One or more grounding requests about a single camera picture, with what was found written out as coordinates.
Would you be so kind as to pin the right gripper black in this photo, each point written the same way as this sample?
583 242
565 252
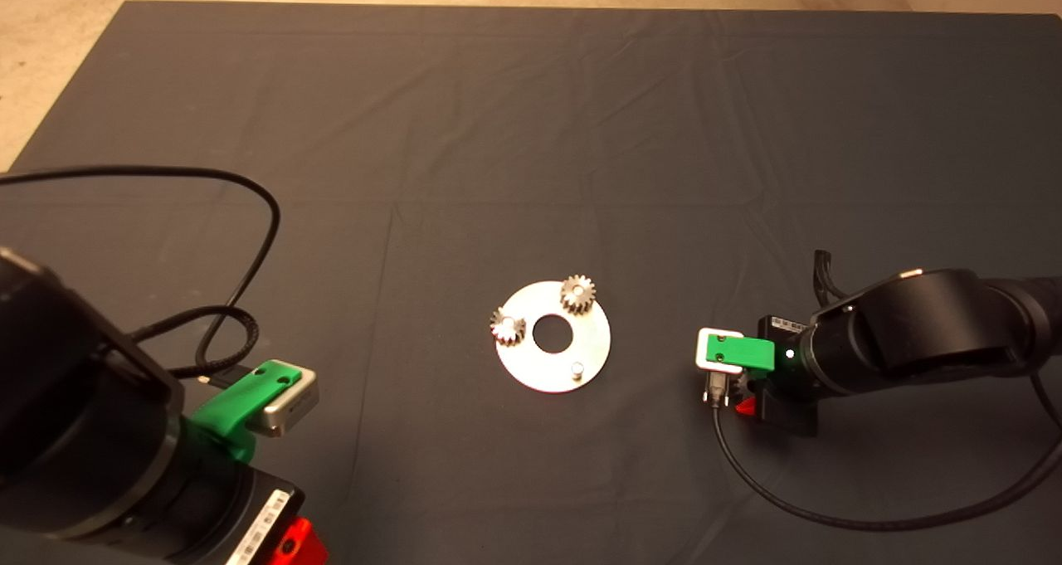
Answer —
788 416

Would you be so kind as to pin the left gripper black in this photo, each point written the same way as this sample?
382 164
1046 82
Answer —
232 515

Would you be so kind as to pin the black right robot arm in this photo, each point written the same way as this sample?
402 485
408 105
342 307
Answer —
913 320

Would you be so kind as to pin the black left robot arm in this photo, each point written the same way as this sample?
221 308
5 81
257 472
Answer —
83 399

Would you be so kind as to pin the round metal carrier plate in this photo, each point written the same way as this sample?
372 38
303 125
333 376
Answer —
539 370

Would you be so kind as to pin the dark grey table cloth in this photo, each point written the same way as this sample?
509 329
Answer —
415 92

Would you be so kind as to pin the bright green camera mount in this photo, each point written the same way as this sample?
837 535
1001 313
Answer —
241 399
738 353

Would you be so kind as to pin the small silver camera box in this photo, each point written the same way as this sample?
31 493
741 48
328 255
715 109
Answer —
701 351
292 403

